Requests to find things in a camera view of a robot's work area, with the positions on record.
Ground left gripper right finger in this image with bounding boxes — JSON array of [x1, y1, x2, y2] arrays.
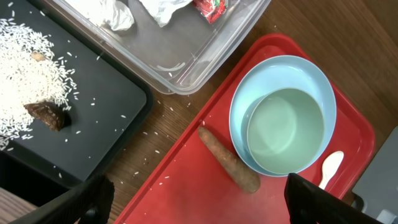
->
[[284, 173, 381, 224]]

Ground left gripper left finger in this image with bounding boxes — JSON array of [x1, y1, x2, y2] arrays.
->
[[11, 175, 115, 224]]

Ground green bowl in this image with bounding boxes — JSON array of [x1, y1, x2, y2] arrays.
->
[[242, 88, 325, 176]]

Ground brown food scrap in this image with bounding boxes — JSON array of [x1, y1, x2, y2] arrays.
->
[[24, 101, 65, 131]]

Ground light blue plate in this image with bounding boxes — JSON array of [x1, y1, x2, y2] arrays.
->
[[229, 55, 337, 177]]

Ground white rice pile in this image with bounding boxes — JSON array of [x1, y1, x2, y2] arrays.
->
[[1, 18, 77, 151]]

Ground white napkin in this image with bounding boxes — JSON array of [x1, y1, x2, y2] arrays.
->
[[66, 0, 192, 31]]

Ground red snack wrapper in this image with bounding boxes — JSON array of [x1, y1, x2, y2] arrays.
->
[[193, 0, 228, 24]]

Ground black waste tray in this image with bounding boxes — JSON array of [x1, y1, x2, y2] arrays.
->
[[1, 0, 153, 206]]

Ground white plastic spoon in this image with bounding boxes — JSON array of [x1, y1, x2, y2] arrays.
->
[[318, 151, 344, 190]]

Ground brown carrot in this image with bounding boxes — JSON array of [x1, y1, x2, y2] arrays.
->
[[198, 126, 261, 194]]

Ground clear plastic bin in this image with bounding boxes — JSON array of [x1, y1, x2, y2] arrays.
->
[[40, 0, 269, 95]]

